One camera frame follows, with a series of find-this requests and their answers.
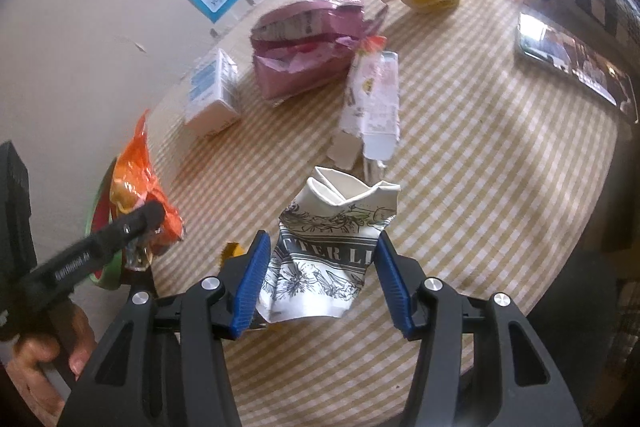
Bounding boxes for pink foil snack wrapper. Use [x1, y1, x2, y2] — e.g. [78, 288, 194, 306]
[250, 0, 388, 100]

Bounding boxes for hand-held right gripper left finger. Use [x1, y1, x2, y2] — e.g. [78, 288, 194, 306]
[57, 229, 273, 427]

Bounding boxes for black smartphone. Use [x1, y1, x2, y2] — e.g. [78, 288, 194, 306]
[515, 11, 638, 124]

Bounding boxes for crushed printed paper cup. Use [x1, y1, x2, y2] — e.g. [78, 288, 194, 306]
[257, 166, 402, 323]

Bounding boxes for beige checked tablecloth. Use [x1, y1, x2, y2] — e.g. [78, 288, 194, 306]
[145, 0, 621, 403]

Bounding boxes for white and blue carton box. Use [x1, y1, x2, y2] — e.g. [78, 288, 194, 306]
[184, 48, 242, 138]

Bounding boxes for person's left hand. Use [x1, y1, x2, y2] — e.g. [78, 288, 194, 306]
[10, 302, 98, 383]

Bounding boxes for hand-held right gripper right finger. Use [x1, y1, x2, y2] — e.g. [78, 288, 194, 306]
[375, 231, 586, 427]

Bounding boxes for small yellow wrapper scrap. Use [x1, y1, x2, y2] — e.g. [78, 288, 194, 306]
[220, 242, 247, 267]

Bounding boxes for red bin with green rim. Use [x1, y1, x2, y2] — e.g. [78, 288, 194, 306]
[86, 157, 126, 290]

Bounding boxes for orange snack packet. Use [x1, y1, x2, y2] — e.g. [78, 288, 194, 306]
[110, 109, 186, 270]

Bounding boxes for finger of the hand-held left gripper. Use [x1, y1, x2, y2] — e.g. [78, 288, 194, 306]
[95, 202, 166, 251]

